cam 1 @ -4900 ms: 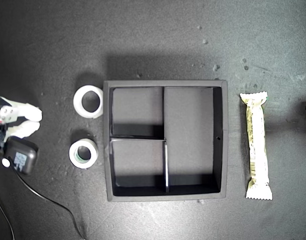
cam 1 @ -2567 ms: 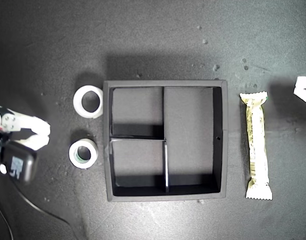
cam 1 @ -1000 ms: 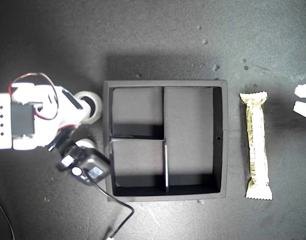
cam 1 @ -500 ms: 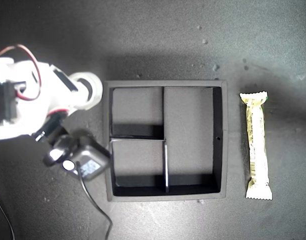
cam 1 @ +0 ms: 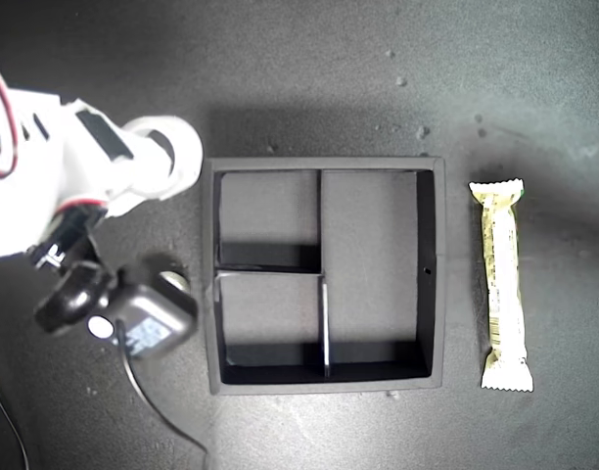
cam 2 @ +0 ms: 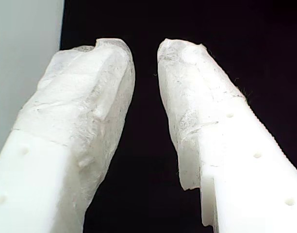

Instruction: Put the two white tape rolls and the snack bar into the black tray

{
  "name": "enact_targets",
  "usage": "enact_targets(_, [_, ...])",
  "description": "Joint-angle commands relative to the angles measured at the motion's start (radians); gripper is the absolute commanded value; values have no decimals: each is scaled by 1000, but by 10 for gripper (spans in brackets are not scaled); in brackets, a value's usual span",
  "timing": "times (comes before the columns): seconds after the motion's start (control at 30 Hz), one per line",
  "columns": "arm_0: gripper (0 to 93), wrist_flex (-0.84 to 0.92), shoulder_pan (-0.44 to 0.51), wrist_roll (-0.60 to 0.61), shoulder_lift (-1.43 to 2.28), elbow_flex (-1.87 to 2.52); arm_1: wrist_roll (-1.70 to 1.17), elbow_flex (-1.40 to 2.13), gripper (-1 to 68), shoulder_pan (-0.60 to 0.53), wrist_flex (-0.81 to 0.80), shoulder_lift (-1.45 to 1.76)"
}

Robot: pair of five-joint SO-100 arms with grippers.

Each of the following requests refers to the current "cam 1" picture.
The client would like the large white tape roll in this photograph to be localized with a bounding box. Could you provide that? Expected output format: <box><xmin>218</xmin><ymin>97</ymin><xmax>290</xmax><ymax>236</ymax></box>
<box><xmin>121</xmin><ymin>116</ymin><xmax>205</xmax><ymax>202</ymax></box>

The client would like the snack bar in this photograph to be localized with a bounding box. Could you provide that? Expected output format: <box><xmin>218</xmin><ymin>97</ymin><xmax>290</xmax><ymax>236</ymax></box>
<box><xmin>468</xmin><ymin>178</ymin><xmax>534</xmax><ymax>393</ymax></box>

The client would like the black tray with wells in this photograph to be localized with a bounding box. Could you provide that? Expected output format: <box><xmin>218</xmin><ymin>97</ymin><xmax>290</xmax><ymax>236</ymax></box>
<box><xmin>201</xmin><ymin>156</ymin><xmax>447</xmax><ymax>396</ymax></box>

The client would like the arm red servo wire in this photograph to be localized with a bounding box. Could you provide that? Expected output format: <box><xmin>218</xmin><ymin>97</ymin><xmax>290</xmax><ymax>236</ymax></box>
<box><xmin>0</xmin><ymin>58</ymin><xmax>20</xmax><ymax>180</ymax></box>

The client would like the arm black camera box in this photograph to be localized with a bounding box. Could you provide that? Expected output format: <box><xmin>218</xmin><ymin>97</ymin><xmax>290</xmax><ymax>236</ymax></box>
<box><xmin>33</xmin><ymin>260</ymin><xmax>202</xmax><ymax>362</ymax></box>

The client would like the black camera cable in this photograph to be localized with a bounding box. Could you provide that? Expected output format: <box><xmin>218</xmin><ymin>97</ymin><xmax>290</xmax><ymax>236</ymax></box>
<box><xmin>111</xmin><ymin>317</ymin><xmax>210</xmax><ymax>456</ymax></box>

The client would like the thin black cable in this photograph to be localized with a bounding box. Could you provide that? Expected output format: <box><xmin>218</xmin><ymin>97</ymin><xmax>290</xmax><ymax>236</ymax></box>
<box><xmin>0</xmin><ymin>376</ymin><xmax>31</xmax><ymax>470</ymax></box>

